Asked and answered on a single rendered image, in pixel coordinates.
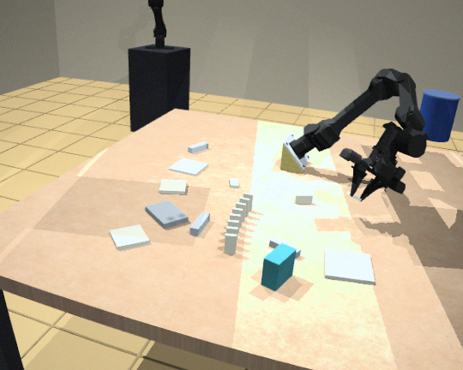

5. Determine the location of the teal rectangular block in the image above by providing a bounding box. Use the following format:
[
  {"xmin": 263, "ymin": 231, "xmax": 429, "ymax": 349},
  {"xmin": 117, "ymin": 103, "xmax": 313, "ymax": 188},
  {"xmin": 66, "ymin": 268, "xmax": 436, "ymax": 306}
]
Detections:
[{"xmin": 261, "ymin": 243, "xmax": 296, "ymax": 291}]

